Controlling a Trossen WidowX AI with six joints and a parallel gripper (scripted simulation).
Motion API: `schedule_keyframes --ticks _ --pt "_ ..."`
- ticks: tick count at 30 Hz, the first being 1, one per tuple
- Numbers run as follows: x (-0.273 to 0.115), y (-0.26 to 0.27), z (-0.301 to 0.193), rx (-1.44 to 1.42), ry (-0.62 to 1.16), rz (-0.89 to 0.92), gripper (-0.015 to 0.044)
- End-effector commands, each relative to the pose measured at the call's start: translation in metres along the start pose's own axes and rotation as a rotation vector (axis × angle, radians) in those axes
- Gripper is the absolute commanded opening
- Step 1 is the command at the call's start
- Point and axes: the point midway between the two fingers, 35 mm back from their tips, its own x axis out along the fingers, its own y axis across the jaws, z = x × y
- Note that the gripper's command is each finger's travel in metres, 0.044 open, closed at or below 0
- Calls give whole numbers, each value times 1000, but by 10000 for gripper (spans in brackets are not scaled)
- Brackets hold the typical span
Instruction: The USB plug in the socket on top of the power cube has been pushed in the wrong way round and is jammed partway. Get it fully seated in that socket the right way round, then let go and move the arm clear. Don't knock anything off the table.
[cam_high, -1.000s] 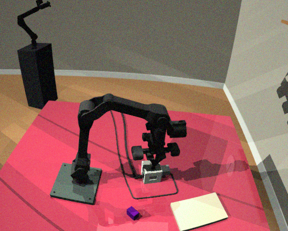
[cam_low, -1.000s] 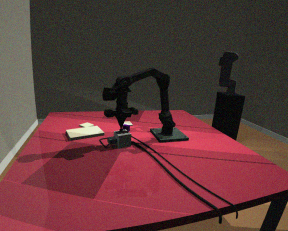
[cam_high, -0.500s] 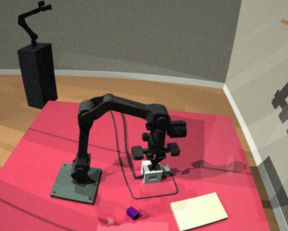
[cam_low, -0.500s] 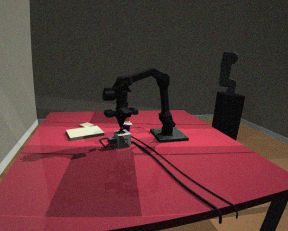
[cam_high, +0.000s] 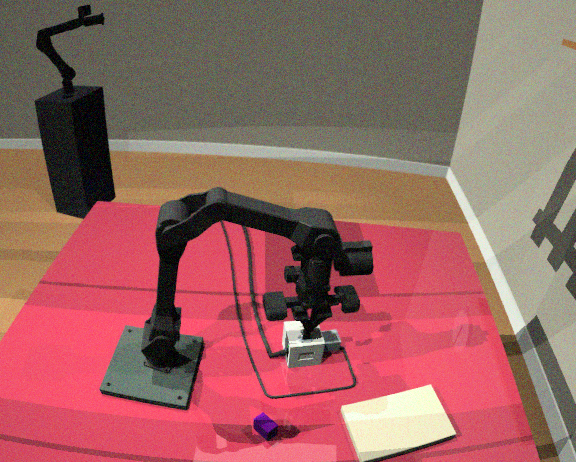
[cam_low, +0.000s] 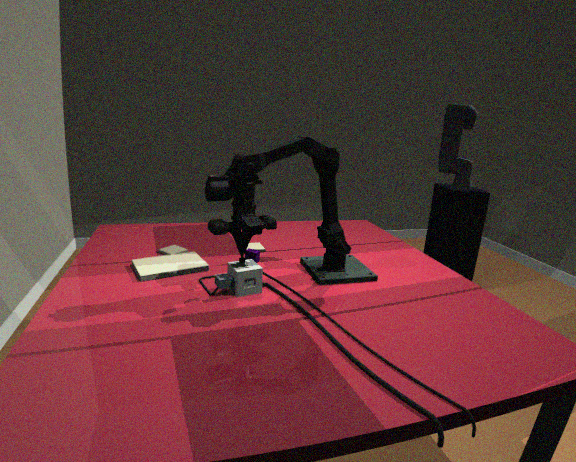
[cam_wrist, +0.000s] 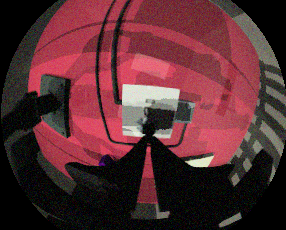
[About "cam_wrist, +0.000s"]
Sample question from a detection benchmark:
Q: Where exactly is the purple rectangular block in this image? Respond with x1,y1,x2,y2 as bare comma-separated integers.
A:
98,155,114,166

